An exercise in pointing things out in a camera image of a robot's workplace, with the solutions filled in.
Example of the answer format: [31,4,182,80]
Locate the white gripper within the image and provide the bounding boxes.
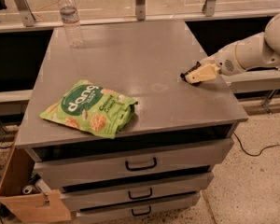
[190,43,241,84]

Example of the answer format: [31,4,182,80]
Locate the black rxbar chocolate wrapper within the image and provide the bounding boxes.
[180,62,201,84]

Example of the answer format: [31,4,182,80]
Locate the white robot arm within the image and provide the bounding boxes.
[180,13,280,84]

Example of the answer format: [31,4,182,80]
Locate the clear plastic water bottle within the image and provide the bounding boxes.
[58,0,85,49]

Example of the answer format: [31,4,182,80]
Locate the grey drawer cabinet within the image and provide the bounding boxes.
[14,19,249,224]

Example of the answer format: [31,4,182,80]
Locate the middle grey drawer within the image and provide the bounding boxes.
[59,172,215,212]

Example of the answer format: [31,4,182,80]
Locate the grey drawer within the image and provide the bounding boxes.
[35,138,233,189]
[77,192,200,224]
[59,172,215,212]

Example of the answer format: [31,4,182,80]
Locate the green dang chips bag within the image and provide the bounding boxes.
[39,80,138,139]

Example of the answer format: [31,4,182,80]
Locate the bottom grey drawer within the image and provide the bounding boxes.
[77,192,200,224]

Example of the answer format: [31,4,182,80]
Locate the top grey drawer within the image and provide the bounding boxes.
[35,138,233,189]

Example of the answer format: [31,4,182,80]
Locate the wooden side bin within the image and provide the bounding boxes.
[0,147,72,223]

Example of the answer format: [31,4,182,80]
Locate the black floor cable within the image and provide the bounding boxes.
[232,132,280,158]

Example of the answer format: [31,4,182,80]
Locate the grey metal railing frame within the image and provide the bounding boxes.
[0,0,280,32]

